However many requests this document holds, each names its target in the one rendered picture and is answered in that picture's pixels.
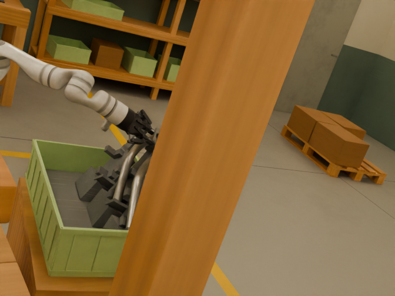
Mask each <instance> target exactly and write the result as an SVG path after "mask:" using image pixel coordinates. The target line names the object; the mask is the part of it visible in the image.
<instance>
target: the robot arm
mask: <svg viewBox="0 0 395 296"><path fill-rule="evenodd" d="M11 60H12V61H14V62H15V63H16V64H17V65H18V66H19V67H20V68H21V69H22V70H23V71H24V72H25V73H26V74H27V75H28V76H29V77H30V78H31V79H33V80H34V81H36V82H37V83H39V84H42V85H44V86H47V87H49V88H52V89H56V90H58V89H61V88H62V87H63V86H64V85H65V84H66V83H68V84H67V86H66V88H65V90H64V94H65V97H66V98H67V99H68V100H70V101H71V102H74V103H77V104H80V105H83V106H86V107H88V108H90V109H93V110H94V111H96V112H97V113H99V114H100V115H102V116H103V117H104V120H103V122H102V125H101V129H102V130H103V131H104V132H105V131H107V130H108V129H109V127H110V126H111V124H114V125H115V126H116V127H118V128H120V129H121V130H124V131H125V132H126V133H127V134H128V135H129V140H127V142H128V143H131V144H139V145H141V144H144V143H147V144H148V145H150V146H154V145H155V143H154V142H152V139H151V138H150V137H147V135H145V132H143V131H142V129H143V130H145V131H148V133H149V134H151V135H153V134H154V131H155V130H154V129H153V128H152V127H151V124H152V122H151V120H150V118H149V117H148V116H147V114H146V113H145V111H144V110H143V109H142V110H140V111H138V112H137V113H135V112H134V111H133V110H132V109H130V108H129V107H127V106H126V105H124V104H123V103H122V102H120V101H118V100H116V99H115V98H114V97H112V96H111V95H109V94H108V93H106V92H105V91H103V90H99V91H97V92H96V93H95V94H94V95H93V96H92V97H91V98H88V97H87V96H88V94H89V92H90V91H91V89H92V86H93V85H94V83H95V80H94V78H93V76H92V75H91V74H90V73H89V72H87V71H84V70H79V69H63V68H59V67H56V66H54V65H50V64H48V63H45V62H43V61H41V60H38V59H36V58H34V57H33V56H31V55H29V54H27V53H26V52H24V51H22V50H20V49H18V48H17V47H15V46H13V45H11V44H10V43H8V42H5V41H2V40H0V81H1V80H2V79H3V78H4V76H5V75H6V74H7V73H8V71H9V69H10V66H11ZM133 135H135V136H136V137H137V138H139V139H136V137H133Z"/></svg>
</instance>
